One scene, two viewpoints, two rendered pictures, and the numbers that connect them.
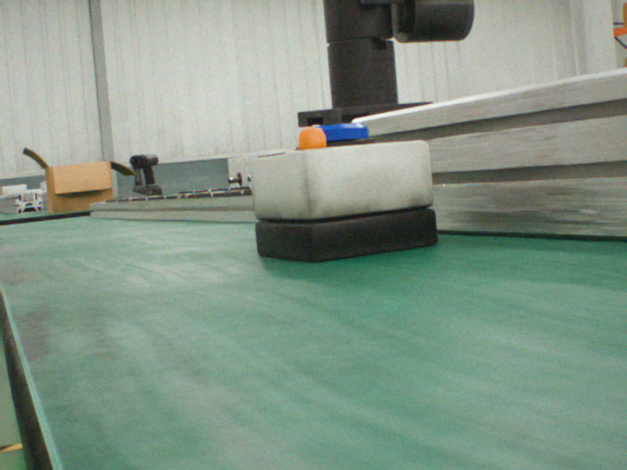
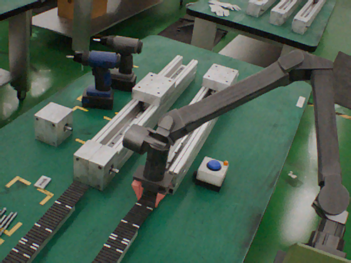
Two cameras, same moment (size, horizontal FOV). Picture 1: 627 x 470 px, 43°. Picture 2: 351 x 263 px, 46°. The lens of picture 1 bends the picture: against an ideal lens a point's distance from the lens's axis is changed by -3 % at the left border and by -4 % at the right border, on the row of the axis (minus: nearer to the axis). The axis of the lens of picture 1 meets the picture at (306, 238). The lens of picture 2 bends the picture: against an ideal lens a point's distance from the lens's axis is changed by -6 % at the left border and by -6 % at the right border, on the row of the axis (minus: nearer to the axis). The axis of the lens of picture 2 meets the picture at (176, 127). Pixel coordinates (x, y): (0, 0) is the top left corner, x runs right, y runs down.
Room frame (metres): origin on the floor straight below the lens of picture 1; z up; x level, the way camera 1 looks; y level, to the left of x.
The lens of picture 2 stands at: (1.40, 0.58, 1.64)
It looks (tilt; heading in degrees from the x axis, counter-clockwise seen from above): 32 degrees down; 221
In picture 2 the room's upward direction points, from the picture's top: 10 degrees clockwise
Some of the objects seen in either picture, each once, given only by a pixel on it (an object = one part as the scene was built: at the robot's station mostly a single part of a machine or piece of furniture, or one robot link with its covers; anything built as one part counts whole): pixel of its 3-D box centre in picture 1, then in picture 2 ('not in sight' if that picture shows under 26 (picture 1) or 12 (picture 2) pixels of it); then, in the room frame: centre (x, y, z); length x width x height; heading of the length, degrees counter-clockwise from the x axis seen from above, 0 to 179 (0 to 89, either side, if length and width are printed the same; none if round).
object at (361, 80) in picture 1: (363, 84); (154, 170); (0.71, -0.06, 0.90); 0.10 x 0.07 x 0.07; 119
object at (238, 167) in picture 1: (252, 178); not in sight; (1.78, 0.10, 0.83); 0.11 x 0.10 x 0.10; 117
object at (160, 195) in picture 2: not in sight; (154, 191); (0.70, -0.05, 0.83); 0.07 x 0.07 x 0.09; 29
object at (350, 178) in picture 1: (353, 196); (209, 173); (0.49, -0.03, 0.81); 0.10 x 0.08 x 0.06; 116
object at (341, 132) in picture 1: (335, 142); (214, 165); (0.48, -0.02, 0.84); 0.04 x 0.04 x 0.02
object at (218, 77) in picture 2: not in sight; (219, 81); (0.06, -0.37, 0.87); 0.16 x 0.11 x 0.07; 26
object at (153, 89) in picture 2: not in sight; (153, 91); (0.37, -0.43, 0.87); 0.16 x 0.11 x 0.07; 26
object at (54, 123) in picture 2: not in sight; (56, 125); (0.76, -0.48, 0.83); 0.11 x 0.10 x 0.10; 115
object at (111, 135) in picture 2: not in sight; (152, 103); (0.37, -0.43, 0.82); 0.80 x 0.10 x 0.09; 26
